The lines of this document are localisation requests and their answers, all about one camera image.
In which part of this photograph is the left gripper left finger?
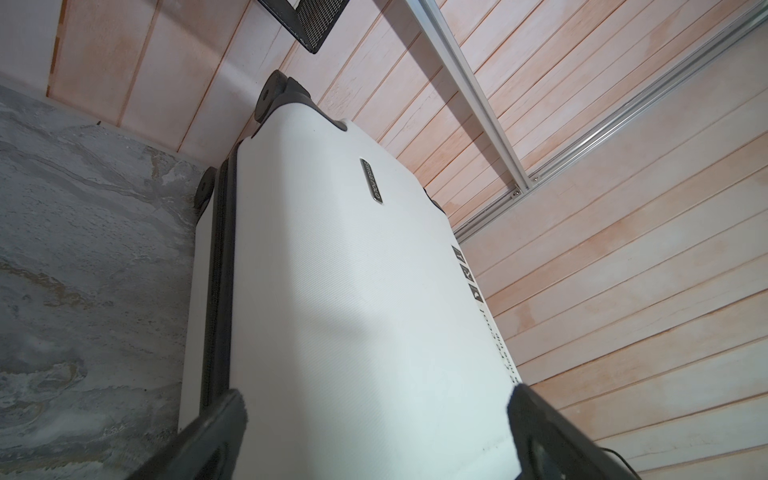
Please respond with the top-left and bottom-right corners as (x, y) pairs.
(130, 389), (248, 479)

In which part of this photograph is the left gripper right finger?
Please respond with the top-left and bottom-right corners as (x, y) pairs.
(507, 383), (639, 480)

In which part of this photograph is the white and black suitcase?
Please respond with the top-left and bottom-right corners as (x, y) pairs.
(179, 71), (521, 479)

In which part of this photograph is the black mesh wall basket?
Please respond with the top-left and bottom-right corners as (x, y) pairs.
(258, 0), (349, 54)

